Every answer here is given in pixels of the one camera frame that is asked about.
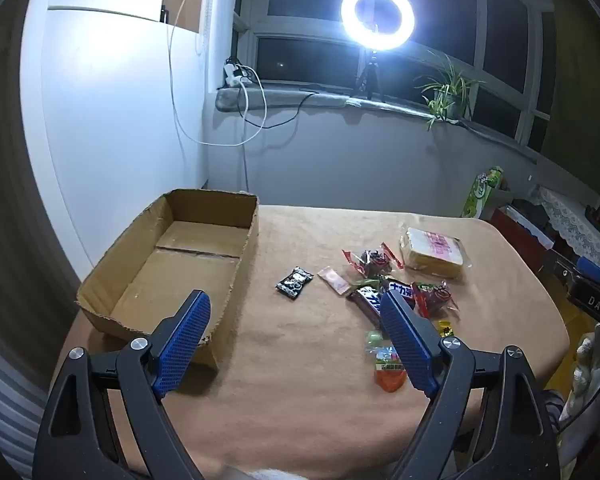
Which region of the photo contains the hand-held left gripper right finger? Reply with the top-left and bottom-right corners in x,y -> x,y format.
379,289 -> 562,480

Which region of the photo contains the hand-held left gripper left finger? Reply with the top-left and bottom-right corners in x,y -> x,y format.
32,289 -> 213,480

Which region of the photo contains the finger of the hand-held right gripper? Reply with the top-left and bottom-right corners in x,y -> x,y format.
576,256 -> 600,286

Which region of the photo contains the colourful small candy packet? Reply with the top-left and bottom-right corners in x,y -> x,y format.
372,347 -> 409,392

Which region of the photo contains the green jelly cup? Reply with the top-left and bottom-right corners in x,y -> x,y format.
364,330 -> 387,357

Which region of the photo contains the red-edged clear snack packet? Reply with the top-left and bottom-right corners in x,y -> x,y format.
342,242 -> 406,281
411,281 -> 461,318

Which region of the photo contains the chocolate bar with white characters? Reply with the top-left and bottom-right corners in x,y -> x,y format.
380,277 -> 416,306

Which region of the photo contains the brown chocolate bar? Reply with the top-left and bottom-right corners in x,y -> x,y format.
347,285 -> 386,318

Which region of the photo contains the cardboard box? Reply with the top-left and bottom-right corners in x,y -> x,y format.
75,188 -> 260,372

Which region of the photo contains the sliced bread packet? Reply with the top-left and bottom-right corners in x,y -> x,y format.
399,227 -> 473,281

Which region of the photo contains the pink candy packet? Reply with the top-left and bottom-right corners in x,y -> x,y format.
318,267 -> 353,296

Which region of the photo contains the black candy packet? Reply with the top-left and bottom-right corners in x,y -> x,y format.
276,267 -> 315,301

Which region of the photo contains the white lace cloth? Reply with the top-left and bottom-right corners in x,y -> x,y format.
530,185 -> 600,271

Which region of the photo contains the pale crumpled bag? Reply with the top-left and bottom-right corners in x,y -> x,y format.
560,324 -> 600,426

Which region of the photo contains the red box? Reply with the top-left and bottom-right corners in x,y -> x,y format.
490,207 -> 556,271

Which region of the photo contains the striped cloth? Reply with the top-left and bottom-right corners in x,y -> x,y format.
544,389 -> 567,441

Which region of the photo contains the white ribbed panel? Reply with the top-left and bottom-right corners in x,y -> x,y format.
0,330 -> 61,466

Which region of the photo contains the potted spider plant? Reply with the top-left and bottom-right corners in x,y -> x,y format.
414,52 -> 486,131

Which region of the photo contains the grey windowsill cloth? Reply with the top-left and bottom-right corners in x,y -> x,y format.
215,85 -> 481,126

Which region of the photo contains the white power strip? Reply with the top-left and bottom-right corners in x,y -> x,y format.
223,59 -> 253,86

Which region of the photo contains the black tripod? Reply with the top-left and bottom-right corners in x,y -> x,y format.
352,50 -> 386,101

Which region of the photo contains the window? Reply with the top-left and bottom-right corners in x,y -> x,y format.
235,0 -> 556,156

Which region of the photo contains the white cable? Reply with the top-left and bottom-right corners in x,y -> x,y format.
166,0 -> 270,148

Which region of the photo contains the black cable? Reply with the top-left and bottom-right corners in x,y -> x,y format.
242,91 -> 321,131

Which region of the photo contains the ring light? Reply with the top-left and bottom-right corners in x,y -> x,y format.
341,0 -> 417,52

